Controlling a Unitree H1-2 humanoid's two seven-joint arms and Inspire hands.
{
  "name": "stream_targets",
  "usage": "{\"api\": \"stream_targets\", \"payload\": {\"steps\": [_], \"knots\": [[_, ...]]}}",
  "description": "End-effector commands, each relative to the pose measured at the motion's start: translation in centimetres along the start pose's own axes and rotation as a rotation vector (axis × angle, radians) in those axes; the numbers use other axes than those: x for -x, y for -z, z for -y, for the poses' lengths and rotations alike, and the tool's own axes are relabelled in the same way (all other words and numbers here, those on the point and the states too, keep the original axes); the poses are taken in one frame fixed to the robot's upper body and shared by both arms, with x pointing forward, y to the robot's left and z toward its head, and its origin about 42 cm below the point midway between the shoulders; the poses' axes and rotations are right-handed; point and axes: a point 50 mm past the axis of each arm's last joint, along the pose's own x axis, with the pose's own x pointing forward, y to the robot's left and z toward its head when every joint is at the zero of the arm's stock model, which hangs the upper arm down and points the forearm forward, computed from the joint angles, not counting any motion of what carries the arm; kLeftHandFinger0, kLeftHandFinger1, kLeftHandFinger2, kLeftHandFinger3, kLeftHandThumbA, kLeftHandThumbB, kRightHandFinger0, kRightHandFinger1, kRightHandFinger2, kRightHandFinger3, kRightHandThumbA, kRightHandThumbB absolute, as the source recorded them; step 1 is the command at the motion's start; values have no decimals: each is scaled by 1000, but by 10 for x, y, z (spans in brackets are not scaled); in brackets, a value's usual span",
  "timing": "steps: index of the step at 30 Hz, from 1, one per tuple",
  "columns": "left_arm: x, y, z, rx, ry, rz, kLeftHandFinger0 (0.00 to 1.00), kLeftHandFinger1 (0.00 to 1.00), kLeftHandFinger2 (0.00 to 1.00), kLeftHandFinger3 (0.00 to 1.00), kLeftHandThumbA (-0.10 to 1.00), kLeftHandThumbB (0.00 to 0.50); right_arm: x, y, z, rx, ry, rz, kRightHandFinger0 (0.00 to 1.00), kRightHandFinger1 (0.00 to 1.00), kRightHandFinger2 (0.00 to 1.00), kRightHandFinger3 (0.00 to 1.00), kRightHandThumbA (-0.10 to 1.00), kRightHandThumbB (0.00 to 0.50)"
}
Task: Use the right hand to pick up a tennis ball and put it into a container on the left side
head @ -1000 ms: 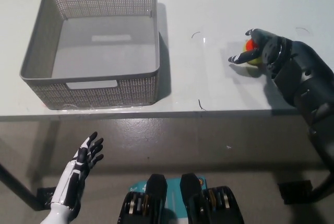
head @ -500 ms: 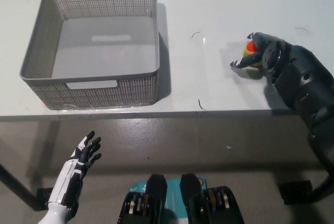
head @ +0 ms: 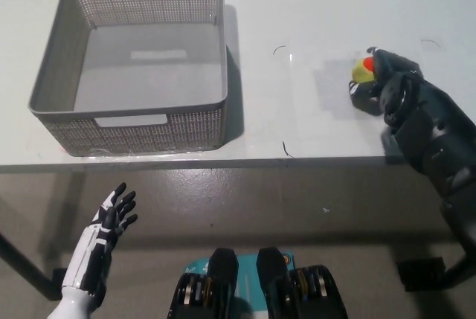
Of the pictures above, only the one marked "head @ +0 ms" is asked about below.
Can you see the grey tape patch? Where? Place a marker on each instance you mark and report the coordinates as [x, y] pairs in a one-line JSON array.
[[334, 84]]

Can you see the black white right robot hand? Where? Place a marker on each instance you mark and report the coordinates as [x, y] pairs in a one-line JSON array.
[[392, 88]]

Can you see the orange yellow tennis ball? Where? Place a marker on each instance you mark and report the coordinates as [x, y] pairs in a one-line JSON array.
[[361, 71]]

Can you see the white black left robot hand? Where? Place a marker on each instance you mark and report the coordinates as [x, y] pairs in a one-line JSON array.
[[93, 244]]

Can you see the grey perforated plastic basket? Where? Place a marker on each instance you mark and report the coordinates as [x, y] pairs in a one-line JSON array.
[[111, 133]]

